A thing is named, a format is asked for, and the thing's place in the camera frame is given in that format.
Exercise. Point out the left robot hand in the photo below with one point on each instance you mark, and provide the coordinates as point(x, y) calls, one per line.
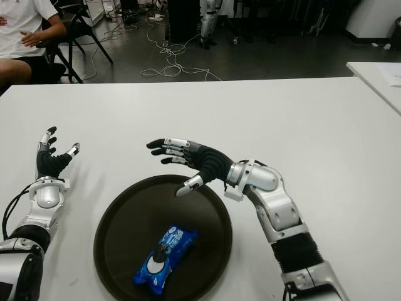
point(50, 164)

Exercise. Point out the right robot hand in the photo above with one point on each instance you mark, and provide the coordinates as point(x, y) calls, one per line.
point(210, 163)

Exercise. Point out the blue Oreo cookie packet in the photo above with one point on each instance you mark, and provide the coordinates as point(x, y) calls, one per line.
point(166, 251)

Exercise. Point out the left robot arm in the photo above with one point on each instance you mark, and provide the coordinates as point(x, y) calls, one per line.
point(47, 196)

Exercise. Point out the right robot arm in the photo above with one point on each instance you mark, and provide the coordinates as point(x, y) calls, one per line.
point(275, 207)

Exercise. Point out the round dark brown tray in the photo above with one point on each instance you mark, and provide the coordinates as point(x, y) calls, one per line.
point(125, 219)

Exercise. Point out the silver humanoid robot legs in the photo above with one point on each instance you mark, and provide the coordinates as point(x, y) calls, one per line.
point(208, 25)

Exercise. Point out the black folding chair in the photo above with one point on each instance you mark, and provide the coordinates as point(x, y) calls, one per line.
point(81, 29)

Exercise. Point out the seated person in white shirt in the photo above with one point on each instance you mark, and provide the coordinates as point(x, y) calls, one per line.
point(18, 22)

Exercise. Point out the white power strip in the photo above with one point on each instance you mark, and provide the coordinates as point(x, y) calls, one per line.
point(156, 17)

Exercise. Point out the folded metal stand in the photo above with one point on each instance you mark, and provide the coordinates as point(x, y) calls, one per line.
point(318, 22)

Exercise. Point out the white side table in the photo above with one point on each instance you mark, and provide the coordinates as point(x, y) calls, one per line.
point(369, 75)

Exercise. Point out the white paper sheet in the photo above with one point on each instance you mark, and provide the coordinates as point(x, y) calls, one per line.
point(393, 76)

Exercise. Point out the white cabinet with black base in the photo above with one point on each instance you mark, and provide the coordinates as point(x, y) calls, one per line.
point(372, 19)

